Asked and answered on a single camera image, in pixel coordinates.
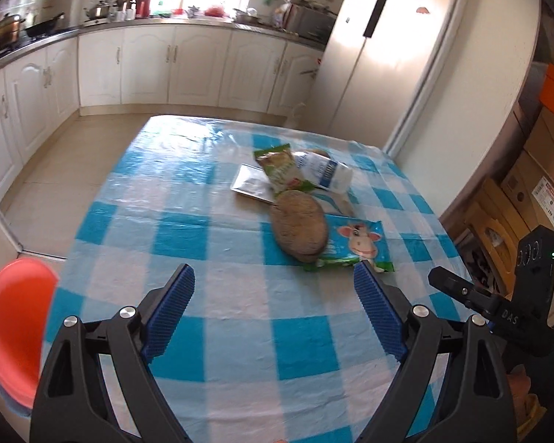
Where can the silver foil packet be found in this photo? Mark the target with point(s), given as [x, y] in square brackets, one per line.
[249, 182]

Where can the steel kettle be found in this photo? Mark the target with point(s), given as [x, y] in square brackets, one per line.
[99, 9]

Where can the large cardboard box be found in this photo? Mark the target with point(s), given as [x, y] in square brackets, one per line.
[544, 170]

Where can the steel toaster oven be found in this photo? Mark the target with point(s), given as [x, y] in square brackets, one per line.
[311, 23]

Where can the white kitchen cabinets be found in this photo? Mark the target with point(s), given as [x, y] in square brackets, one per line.
[143, 69]

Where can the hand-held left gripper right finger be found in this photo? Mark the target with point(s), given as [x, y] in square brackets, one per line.
[378, 309]

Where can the green cow-print wrapper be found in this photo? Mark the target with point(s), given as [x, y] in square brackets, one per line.
[360, 240]

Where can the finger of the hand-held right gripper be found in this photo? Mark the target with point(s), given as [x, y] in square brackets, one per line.
[452, 284]

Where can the person's right hand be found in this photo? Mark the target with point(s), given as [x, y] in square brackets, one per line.
[524, 380]

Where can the orange plastic basin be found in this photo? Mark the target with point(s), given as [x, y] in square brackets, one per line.
[14, 323]

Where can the brown oval pad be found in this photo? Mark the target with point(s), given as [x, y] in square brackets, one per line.
[300, 221]

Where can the golden cooking pot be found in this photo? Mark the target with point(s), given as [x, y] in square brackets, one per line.
[4, 27]

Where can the white refrigerator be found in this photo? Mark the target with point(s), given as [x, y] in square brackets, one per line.
[388, 55]

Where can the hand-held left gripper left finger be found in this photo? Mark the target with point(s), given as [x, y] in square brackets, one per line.
[171, 314]

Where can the green snack packet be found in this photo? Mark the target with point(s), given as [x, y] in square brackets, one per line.
[279, 168]

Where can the metal bowl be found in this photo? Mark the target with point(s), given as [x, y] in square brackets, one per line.
[247, 16]

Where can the white and blue packet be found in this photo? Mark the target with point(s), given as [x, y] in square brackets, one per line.
[323, 170]

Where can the blue checked tablecloth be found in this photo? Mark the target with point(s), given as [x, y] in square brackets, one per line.
[240, 332]

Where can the light blue stool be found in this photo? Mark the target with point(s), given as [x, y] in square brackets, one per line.
[14, 401]

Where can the white plastic bag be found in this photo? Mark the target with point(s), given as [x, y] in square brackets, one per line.
[281, 14]

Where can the red bowl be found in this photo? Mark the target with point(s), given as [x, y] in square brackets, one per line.
[215, 10]

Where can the black wok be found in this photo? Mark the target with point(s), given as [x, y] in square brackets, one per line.
[44, 26]

